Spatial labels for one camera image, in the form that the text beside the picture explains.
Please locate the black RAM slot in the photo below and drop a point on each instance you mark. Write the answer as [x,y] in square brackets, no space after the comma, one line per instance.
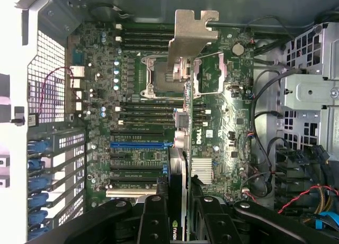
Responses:
[145,105]
[145,111]
[145,28]
[145,117]
[145,35]
[145,47]
[145,41]

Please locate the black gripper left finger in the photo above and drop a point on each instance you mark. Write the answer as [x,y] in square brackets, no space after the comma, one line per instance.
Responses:
[153,222]

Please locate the white expansion slot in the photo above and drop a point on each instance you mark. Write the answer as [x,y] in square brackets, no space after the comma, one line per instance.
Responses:
[127,193]

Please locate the silver chipset heatsink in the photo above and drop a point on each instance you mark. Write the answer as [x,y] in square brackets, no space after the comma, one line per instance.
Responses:
[202,169]

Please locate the short black expansion slot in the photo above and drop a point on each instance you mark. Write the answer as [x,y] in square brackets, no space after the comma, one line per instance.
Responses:
[119,156]

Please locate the green motherboard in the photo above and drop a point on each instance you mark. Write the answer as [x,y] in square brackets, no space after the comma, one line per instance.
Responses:
[225,116]

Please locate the blue expansion slot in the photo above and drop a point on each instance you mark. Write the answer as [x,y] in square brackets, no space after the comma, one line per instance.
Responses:
[137,145]

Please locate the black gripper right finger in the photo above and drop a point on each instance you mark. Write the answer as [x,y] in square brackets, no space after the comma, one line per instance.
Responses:
[217,225]

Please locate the metal disk bay cage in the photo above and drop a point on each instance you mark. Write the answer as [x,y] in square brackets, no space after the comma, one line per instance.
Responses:
[310,92]

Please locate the open black PC case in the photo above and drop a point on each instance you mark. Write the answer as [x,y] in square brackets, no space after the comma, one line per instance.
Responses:
[185,2]

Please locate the small black case speaker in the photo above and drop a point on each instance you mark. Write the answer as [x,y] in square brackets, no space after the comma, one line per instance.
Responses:
[262,185]

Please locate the CPU socket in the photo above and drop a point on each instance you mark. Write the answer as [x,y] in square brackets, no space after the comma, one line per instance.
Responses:
[159,79]

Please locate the long black expansion slot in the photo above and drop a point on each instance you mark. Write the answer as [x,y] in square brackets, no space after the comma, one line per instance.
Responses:
[137,133]
[137,169]
[135,179]

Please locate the coin cell battery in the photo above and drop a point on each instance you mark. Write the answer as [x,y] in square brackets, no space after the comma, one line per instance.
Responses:
[237,48]

